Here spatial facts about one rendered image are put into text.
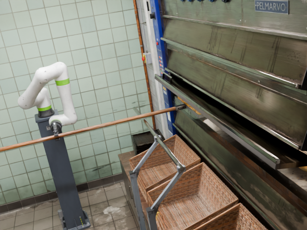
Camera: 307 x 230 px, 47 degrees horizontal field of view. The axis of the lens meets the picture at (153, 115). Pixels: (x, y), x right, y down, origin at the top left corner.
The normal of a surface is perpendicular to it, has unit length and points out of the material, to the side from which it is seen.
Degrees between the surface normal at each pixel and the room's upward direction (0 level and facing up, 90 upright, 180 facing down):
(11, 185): 90
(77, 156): 90
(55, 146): 90
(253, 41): 70
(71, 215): 90
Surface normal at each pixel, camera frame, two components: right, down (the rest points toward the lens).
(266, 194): -0.94, -0.11
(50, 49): 0.27, 0.30
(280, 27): -0.95, 0.22
